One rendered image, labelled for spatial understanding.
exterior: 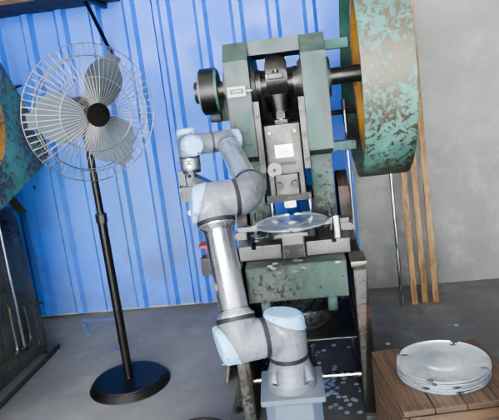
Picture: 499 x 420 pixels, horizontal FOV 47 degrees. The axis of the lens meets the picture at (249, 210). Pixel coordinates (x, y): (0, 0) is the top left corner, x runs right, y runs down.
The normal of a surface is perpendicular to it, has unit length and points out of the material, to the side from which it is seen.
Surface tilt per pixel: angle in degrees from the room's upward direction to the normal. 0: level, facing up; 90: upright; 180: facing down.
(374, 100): 103
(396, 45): 79
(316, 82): 90
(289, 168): 90
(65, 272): 90
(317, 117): 90
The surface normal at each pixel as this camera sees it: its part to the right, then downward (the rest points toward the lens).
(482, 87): -0.08, 0.21
